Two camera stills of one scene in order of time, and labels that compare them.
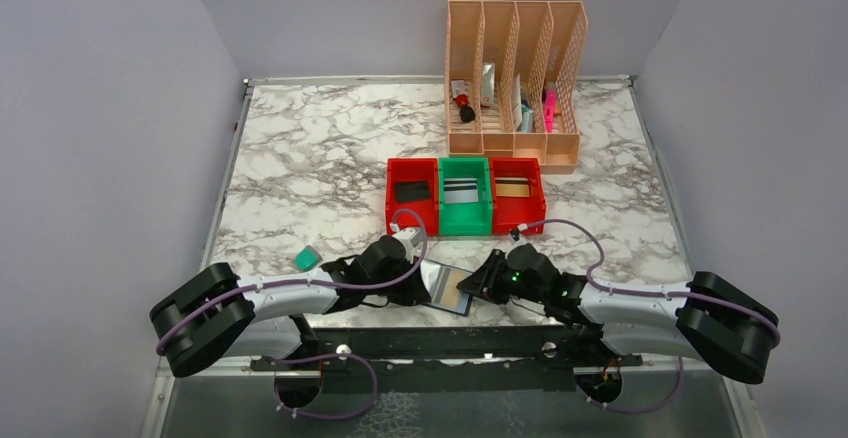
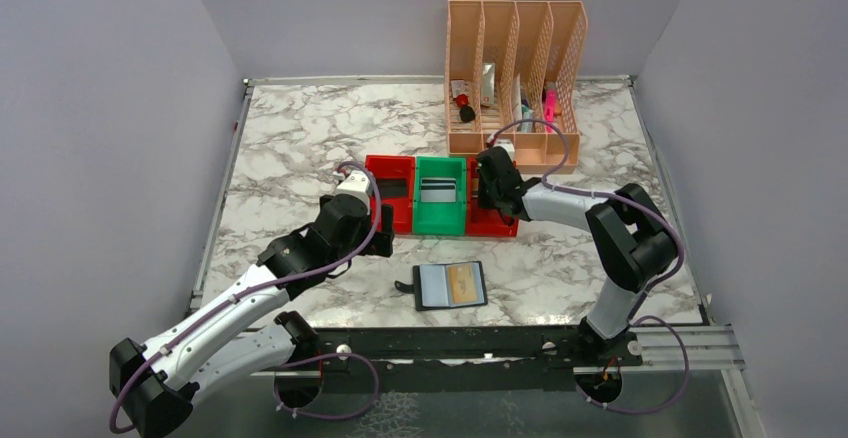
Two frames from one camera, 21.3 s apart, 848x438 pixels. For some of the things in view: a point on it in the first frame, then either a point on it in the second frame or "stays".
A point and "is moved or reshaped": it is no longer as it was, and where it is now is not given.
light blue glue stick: [527, 125] stays
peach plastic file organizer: [512, 80] stays
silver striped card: [460, 190] -> [435, 190]
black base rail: [444, 359] stays
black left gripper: [411, 279] -> [381, 241]
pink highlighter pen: [550, 108] stays
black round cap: [467, 114] stays
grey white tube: [488, 86] stays
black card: [411, 191] -> [393, 187]
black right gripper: [493, 279] -> [486, 198]
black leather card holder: [441, 281] is moved or reshaped
